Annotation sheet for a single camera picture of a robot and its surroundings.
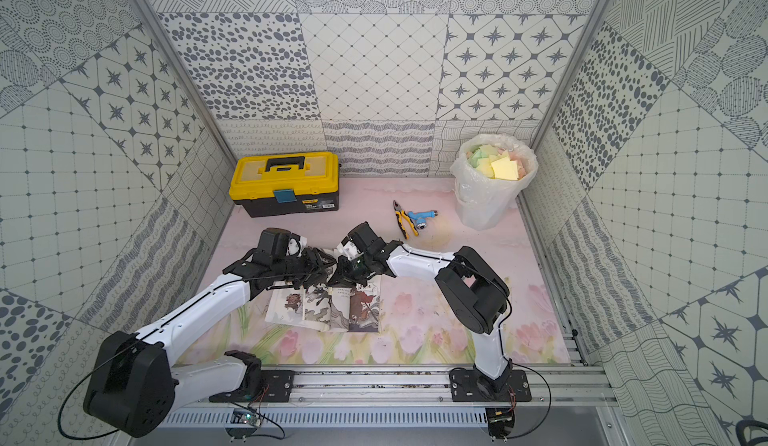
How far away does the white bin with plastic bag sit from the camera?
85 centimetres

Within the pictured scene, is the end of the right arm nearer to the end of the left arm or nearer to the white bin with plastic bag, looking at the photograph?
the end of the left arm

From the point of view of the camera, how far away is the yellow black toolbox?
982 millimetres

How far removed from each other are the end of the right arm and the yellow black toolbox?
292 mm
